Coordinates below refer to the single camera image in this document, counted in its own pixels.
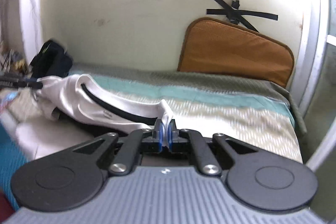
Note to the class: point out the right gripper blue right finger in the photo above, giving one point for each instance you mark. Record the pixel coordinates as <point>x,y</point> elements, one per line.
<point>172,134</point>

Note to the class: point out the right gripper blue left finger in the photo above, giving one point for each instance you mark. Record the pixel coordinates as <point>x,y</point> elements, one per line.
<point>158,136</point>

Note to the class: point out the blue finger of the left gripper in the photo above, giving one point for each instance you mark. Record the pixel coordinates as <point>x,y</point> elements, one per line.
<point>17,83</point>

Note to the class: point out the white t-shirt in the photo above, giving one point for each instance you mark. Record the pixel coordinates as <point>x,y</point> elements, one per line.
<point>83,100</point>

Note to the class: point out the black bag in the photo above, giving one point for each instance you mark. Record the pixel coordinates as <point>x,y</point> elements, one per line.
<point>52,60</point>

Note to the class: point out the patterned bed cover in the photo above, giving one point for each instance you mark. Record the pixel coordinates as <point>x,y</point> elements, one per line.
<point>257,112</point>

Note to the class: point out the orange-brown cushion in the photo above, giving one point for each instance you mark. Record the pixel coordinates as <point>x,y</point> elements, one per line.
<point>217,47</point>

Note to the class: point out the black tape cross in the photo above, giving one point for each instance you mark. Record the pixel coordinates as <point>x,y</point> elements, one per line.
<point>236,16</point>

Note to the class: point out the window frame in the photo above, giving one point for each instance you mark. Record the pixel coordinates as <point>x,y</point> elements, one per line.
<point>318,103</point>

